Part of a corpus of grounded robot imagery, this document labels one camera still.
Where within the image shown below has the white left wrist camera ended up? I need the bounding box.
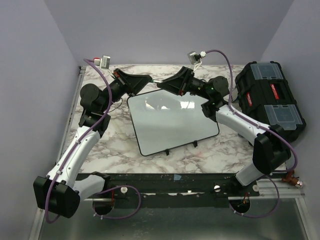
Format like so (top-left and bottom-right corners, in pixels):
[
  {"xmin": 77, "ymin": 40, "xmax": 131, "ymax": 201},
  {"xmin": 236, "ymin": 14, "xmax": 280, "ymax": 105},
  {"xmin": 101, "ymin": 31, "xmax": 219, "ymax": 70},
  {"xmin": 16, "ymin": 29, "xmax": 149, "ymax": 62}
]
[{"xmin": 93, "ymin": 55, "xmax": 111, "ymax": 70}]

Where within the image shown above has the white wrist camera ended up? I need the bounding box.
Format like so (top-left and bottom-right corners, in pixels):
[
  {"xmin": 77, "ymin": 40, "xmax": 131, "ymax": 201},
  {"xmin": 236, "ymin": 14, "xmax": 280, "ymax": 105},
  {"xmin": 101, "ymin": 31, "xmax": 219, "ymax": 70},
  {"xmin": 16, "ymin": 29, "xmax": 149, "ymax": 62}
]
[
  {"xmin": 187, "ymin": 51, "xmax": 207, "ymax": 66},
  {"xmin": 93, "ymin": 55, "xmax": 111, "ymax": 70}
]

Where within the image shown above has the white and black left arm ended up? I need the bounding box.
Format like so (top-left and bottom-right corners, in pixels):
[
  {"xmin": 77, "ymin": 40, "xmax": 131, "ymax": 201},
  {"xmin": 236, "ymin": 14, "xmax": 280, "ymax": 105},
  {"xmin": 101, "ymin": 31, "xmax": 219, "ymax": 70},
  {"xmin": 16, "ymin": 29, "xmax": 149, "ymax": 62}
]
[{"xmin": 33, "ymin": 68, "xmax": 152, "ymax": 222}]

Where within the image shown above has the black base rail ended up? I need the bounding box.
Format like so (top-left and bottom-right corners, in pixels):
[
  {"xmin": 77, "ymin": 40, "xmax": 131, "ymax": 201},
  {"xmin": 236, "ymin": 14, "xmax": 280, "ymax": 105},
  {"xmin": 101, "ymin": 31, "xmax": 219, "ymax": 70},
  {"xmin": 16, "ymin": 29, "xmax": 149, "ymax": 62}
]
[{"xmin": 91, "ymin": 173, "xmax": 260, "ymax": 209}]

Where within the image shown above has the black plastic toolbox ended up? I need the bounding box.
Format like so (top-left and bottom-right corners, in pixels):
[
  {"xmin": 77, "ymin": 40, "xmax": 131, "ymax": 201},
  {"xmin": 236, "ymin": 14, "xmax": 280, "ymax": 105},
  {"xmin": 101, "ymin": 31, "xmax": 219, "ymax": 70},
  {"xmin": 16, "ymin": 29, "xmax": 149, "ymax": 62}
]
[{"xmin": 235, "ymin": 61, "xmax": 306, "ymax": 143}]

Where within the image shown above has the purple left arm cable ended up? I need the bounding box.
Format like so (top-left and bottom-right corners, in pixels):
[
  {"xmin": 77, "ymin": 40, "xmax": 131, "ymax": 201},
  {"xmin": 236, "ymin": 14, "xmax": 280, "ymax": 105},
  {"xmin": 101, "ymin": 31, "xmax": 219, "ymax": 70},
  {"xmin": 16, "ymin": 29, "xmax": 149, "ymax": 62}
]
[{"xmin": 44, "ymin": 57, "xmax": 142, "ymax": 224}]

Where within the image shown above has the green capped whiteboard marker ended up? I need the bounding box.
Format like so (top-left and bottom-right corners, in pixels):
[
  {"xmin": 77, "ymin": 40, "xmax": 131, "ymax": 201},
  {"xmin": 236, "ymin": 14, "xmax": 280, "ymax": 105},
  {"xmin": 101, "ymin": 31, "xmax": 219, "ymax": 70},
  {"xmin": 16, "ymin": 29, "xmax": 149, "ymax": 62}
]
[{"xmin": 152, "ymin": 79, "xmax": 163, "ymax": 84}]

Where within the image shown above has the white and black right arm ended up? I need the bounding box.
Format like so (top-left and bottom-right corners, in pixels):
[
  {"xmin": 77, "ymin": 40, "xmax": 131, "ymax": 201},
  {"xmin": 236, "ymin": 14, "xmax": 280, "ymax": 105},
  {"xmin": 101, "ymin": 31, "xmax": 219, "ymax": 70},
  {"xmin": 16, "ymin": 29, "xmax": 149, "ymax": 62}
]
[{"xmin": 156, "ymin": 66, "xmax": 291, "ymax": 196}]

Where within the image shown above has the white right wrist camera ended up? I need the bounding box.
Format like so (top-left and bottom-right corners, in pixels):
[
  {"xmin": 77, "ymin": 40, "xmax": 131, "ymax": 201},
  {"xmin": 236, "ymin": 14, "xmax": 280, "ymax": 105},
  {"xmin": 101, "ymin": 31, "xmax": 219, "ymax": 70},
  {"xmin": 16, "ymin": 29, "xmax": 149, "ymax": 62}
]
[{"xmin": 187, "ymin": 51, "xmax": 207, "ymax": 66}]

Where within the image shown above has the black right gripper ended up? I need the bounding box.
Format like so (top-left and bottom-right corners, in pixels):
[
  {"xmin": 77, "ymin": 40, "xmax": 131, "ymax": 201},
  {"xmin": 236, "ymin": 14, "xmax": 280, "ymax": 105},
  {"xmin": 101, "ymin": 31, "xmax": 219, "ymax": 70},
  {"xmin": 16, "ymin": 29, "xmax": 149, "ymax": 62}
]
[{"xmin": 156, "ymin": 67, "xmax": 212, "ymax": 101}]

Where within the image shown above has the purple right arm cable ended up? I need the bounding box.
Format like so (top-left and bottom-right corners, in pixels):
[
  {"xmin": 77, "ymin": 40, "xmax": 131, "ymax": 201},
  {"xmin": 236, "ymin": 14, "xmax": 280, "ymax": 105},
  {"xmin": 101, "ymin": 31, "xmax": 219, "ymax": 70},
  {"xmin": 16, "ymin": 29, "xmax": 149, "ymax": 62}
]
[{"xmin": 203, "ymin": 49, "xmax": 300, "ymax": 218}]

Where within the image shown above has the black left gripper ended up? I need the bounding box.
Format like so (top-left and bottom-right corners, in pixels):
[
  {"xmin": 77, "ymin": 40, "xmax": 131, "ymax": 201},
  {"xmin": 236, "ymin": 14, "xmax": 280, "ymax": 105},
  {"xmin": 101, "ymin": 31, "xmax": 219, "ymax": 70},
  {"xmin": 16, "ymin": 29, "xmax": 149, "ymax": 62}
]
[{"xmin": 100, "ymin": 68, "xmax": 153, "ymax": 113}]

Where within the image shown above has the white whiteboard black frame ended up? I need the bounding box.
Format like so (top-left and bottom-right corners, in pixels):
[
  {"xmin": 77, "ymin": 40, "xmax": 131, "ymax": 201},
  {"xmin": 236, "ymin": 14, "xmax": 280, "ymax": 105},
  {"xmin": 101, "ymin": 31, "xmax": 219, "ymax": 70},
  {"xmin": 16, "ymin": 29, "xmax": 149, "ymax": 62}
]
[{"xmin": 127, "ymin": 90, "xmax": 220, "ymax": 157}]

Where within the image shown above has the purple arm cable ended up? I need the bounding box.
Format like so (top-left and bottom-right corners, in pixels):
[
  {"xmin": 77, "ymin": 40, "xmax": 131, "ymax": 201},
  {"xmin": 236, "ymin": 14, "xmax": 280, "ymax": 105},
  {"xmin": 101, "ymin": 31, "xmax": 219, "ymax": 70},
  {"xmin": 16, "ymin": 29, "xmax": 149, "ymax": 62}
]
[
  {"xmin": 203, "ymin": 49, "xmax": 300, "ymax": 218},
  {"xmin": 44, "ymin": 57, "xmax": 142, "ymax": 224}
]

